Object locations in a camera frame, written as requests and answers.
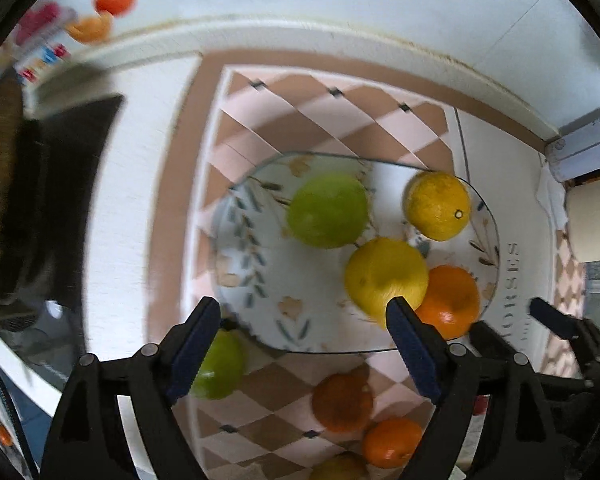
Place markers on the orange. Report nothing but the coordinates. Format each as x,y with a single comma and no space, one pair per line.
390,442
455,300

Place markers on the red-orange tomato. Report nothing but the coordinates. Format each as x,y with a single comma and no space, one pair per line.
342,402

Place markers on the yellow lemon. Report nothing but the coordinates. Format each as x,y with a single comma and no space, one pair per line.
380,275

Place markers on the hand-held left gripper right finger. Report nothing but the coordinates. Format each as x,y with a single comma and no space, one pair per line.
412,355

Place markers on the white tissue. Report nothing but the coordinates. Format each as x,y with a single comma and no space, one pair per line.
550,195

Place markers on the black frying pan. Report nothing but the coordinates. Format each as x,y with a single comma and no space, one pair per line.
10,185

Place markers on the floral oval plate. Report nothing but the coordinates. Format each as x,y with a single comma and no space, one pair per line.
260,280

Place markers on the dark mottled round fruit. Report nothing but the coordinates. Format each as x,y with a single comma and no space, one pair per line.
337,469

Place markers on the black induction stove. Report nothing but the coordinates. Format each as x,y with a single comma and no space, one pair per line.
85,160

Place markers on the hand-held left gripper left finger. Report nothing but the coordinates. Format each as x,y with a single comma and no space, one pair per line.
195,350

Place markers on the green guava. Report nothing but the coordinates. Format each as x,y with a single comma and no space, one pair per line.
327,210
222,365

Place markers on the colourful festive wall sticker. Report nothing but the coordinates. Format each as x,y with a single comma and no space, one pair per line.
112,0

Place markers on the yellow citrus with small sticker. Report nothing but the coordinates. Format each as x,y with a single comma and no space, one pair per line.
437,205

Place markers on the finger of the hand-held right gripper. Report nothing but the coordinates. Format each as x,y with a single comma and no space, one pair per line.
552,317
490,340

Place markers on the cream utensil holder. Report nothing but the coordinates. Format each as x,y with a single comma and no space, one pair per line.
597,220

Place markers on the grey spray can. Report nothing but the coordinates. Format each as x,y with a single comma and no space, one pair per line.
585,150

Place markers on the checkered table mat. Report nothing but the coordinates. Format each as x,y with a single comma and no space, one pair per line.
510,185

